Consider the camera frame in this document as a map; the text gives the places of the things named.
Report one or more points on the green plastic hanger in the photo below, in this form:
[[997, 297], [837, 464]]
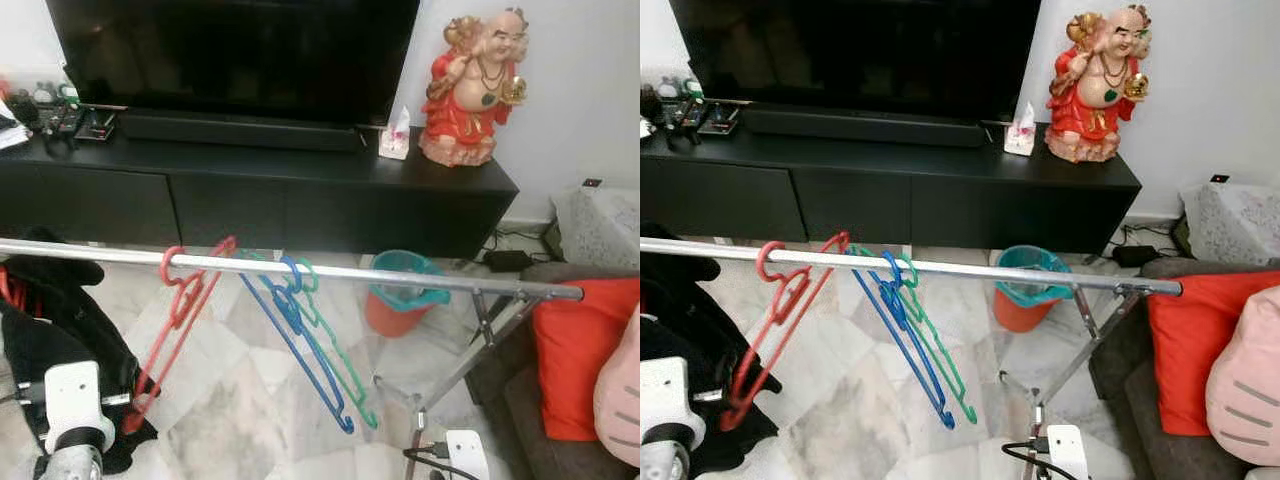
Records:
[[350, 378], [950, 376]]

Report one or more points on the white lace covered side table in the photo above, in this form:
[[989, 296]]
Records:
[[600, 225], [1230, 222]]

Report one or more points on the black tee green print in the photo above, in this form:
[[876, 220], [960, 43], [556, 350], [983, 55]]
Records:
[[60, 330], [690, 330]]

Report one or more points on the red cushion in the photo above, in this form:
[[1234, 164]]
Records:
[[1190, 350], [575, 350]]

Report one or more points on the black remote control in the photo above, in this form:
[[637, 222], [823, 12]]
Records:
[[690, 117], [65, 122]]

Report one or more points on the black power adapter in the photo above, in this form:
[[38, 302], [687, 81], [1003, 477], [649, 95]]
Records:
[[507, 261], [1135, 256]]

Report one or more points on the small black box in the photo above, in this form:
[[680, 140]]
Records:
[[97, 127], [722, 122]]

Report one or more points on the small grey toy figure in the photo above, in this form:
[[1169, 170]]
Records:
[[670, 90], [43, 95]]

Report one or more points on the green white mug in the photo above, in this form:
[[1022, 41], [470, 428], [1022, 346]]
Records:
[[694, 90], [68, 93]]

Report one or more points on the pink cat face pillow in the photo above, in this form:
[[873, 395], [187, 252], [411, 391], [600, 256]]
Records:
[[620, 400], [1245, 390]]

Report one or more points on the red laughing Buddha statue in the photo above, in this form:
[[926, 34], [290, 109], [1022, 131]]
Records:
[[465, 115], [1090, 110]]

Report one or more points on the dark grey fabric sofa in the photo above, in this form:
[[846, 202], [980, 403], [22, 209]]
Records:
[[1140, 430], [520, 420]]

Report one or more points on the black soundbar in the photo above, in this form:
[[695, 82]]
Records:
[[240, 130], [860, 125]]

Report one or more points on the orange bin teal liner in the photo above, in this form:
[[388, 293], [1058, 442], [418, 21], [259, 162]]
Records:
[[1020, 315], [395, 318]]

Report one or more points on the white tissue pack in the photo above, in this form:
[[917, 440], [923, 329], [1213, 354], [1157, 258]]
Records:
[[1020, 135], [395, 140]]

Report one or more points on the black flat screen television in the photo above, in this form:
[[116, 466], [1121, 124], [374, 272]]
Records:
[[230, 50], [850, 50]]

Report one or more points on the black television cabinet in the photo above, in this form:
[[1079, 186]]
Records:
[[950, 205], [300, 210]]

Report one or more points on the white paper stack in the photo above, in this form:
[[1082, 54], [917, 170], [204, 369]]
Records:
[[10, 135]]

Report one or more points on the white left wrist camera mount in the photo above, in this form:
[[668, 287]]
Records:
[[75, 400], [670, 400]]

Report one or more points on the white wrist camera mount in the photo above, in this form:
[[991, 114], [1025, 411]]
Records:
[[1066, 452], [75, 400], [670, 400], [467, 455]]

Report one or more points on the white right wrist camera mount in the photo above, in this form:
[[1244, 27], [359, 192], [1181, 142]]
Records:
[[1066, 452], [467, 455]]

